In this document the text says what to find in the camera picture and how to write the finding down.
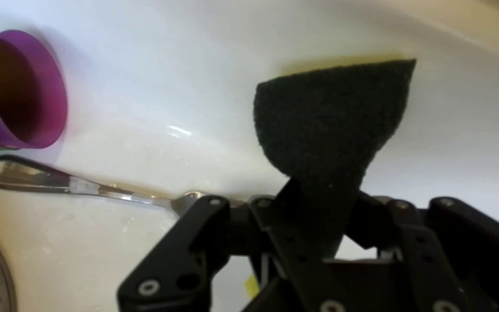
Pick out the dark green scouring sponge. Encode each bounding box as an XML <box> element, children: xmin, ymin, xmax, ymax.
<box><xmin>253</xmin><ymin>58</ymin><xmax>417</xmax><ymax>257</ymax></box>

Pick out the purple plastic cup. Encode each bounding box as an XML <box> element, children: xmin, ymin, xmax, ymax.
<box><xmin>0</xmin><ymin>29</ymin><xmax>68</xmax><ymax>150</ymax></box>

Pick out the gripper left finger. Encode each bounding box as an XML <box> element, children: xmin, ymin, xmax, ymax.
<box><xmin>117</xmin><ymin>179</ymin><xmax>321</xmax><ymax>312</ymax></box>

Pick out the white sink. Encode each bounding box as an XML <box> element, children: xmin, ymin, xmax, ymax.
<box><xmin>0</xmin><ymin>0</ymin><xmax>499</xmax><ymax>312</ymax></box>

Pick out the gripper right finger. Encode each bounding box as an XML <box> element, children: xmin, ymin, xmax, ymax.
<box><xmin>346</xmin><ymin>191</ymin><xmax>499</xmax><ymax>312</ymax></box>

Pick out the silver metal spoon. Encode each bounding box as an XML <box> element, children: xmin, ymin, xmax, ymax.
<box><xmin>0</xmin><ymin>155</ymin><xmax>246</xmax><ymax>218</ymax></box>

